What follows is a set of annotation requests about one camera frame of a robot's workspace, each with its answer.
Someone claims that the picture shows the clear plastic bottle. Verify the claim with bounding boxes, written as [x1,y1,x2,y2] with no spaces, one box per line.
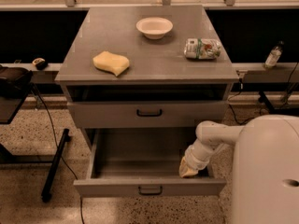
[263,41,284,68]

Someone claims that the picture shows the black stand leg right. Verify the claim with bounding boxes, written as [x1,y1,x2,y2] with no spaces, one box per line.
[258,91,299,117]

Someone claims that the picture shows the grey drawer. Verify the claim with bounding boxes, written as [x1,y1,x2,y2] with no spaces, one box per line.
[67,101,228,128]
[74,128,226,198]

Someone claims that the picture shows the tape measure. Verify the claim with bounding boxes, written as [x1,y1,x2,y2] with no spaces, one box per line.
[32,58,48,70]

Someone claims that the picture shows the grey top drawer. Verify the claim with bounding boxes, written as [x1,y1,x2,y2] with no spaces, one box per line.
[67,101,228,128]

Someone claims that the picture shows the dark side table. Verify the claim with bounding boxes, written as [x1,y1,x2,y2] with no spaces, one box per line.
[0,91,72,203]

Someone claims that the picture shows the yellow sponge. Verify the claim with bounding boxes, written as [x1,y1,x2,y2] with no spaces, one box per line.
[93,51,130,77]

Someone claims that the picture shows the black cable left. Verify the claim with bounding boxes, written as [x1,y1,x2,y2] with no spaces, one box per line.
[31,83,86,224]

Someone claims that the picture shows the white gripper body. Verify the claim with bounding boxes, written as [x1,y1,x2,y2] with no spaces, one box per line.
[184,139,223,171]

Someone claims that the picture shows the grey drawer cabinet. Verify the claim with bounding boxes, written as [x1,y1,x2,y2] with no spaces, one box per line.
[55,6,237,144]

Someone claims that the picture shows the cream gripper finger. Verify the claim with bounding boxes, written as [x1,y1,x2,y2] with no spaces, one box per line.
[178,158,198,178]

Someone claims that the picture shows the black bag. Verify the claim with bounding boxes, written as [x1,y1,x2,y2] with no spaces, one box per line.
[0,66,33,98]

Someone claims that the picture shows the snack bag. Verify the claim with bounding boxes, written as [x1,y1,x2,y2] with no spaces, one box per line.
[184,38,221,60]

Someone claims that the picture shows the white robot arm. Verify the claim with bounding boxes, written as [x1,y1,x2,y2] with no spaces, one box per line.
[178,115,299,224]

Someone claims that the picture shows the black cable with adapter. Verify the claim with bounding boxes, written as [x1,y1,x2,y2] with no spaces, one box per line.
[227,77,265,126]

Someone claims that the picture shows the white bowl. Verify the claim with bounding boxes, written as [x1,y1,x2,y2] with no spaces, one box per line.
[136,17,173,40]

